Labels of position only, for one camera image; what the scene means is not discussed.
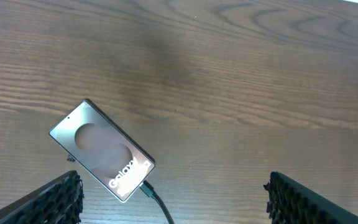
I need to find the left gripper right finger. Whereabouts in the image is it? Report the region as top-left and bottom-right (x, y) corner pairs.
(264, 172), (358, 224)

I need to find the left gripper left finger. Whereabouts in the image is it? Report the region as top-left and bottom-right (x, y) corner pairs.
(0, 170), (85, 224)

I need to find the black charger cable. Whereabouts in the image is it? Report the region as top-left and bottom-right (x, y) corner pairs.
(139, 179), (176, 224)

